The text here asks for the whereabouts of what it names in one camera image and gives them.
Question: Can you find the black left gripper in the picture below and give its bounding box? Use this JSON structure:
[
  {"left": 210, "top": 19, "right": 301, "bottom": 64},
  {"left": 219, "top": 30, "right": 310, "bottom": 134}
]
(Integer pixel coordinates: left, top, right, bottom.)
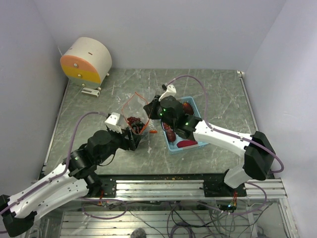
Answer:
[{"left": 97, "top": 125, "right": 143, "bottom": 163}]

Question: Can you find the dark blue grape bunch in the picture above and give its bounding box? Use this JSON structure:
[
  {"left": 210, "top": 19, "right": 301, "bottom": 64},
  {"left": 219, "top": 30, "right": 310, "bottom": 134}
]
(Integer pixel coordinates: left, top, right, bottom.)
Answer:
[{"left": 131, "top": 121, "right": 145, "bottom": 134}]

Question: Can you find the dark red grape bunch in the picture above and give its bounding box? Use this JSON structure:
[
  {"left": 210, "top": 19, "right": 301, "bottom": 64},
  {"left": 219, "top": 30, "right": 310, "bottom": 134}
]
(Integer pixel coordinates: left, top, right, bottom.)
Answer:
[{"left": 127, "top": 117, "right": 143, "bottom": 126}]

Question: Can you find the clear orange-zip bag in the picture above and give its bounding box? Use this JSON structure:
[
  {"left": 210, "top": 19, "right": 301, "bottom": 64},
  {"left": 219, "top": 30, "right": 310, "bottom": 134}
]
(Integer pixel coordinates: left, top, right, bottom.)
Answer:
[{"left": 121, "top": 89, "right": 158, "bottom": 139}]

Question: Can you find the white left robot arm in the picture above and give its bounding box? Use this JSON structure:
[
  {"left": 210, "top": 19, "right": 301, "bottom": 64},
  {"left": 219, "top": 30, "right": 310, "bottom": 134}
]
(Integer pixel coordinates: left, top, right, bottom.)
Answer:
[{"left": 0, "top": 128, "right": 142, "bottom": 238}]

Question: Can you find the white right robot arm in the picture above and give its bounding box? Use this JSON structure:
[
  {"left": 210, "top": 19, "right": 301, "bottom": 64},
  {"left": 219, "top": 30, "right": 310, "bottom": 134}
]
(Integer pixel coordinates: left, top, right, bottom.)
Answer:
[{"left": 143, "top": 96, "right": 275, "bottom": 196}]

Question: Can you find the dark red round fruit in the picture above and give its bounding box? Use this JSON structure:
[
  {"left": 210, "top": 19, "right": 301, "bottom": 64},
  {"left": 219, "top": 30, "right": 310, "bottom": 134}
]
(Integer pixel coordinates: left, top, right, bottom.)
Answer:
[{"left": 166, "top": 129, "right": 176, "bottom": 143}]

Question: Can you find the magenta eggplant toy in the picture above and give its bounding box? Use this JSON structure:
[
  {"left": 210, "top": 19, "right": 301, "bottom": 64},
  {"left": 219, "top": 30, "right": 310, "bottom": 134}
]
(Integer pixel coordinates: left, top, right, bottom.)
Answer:
[{"left": 176, "top": 140, "right": 198, "bottom": 148}]

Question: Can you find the light blue plastic basket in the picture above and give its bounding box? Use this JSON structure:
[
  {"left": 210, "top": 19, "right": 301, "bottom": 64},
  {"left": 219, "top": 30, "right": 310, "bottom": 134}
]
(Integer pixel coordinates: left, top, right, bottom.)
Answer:
[{"left": 161, "top": 96, "right": 208, "bottom": 155}]

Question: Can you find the round pastel drawer cabinet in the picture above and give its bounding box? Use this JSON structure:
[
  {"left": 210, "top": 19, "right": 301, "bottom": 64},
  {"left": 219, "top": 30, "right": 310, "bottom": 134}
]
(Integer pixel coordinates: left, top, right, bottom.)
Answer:
[{"left": 60, "top": 37, "right": 112, "bottom": 89}]

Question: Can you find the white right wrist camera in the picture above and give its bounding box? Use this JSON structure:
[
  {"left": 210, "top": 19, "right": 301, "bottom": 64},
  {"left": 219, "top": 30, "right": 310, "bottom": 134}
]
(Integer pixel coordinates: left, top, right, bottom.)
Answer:
[{"left": 159, "top": 84, "right": 176, "bottom": 101}]

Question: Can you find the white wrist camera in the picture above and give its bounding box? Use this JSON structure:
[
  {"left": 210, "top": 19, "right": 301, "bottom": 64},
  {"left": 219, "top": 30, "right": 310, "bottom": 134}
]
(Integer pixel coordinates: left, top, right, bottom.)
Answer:
[
  {"left": 105, "top": 112, "right": 122, "bottom": 134},
  {"left": 159, "top": 84, "right": 176, "bottom": 101}
]

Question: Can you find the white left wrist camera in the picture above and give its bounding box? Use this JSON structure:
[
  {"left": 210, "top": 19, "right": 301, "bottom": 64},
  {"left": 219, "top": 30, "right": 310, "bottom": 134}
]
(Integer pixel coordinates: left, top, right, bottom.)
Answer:
[{"left": 105, "top": 112, "right": 122, "bottom": 134}]

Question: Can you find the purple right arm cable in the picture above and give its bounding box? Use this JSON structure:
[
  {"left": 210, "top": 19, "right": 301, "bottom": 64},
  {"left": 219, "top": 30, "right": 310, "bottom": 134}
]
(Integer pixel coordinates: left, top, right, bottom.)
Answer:
[{"left": 162, "top": 74, "right": 284, "bottom": 215}]

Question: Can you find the white bracket block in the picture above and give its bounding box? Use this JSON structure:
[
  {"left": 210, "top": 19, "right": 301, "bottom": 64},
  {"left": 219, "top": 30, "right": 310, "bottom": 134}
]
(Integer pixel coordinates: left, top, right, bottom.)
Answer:
[{"left": 81, "top": 87, "right": 100, "bottom": 98}]

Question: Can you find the aluminium rail base frame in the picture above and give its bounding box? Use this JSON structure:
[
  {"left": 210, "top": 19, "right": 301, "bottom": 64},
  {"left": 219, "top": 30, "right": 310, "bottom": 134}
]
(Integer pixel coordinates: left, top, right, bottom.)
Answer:
[{"left": 25, "top": 174, "right": 299, "bottom": 238}]

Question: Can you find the loose cable bundle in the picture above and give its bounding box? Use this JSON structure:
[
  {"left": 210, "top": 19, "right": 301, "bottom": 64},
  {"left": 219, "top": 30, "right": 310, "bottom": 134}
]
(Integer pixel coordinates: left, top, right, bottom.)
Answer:
[{"left": 81, "top": 195, "right": 268, "bottom": 238}]

